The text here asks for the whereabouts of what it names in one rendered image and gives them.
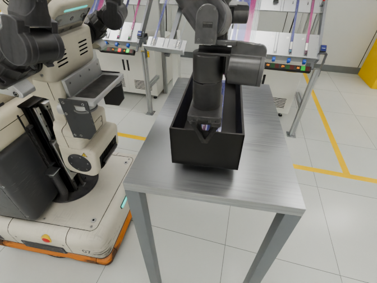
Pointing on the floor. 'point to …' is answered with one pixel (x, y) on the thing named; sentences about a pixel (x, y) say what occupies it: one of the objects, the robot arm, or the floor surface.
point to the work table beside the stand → (220, 178)
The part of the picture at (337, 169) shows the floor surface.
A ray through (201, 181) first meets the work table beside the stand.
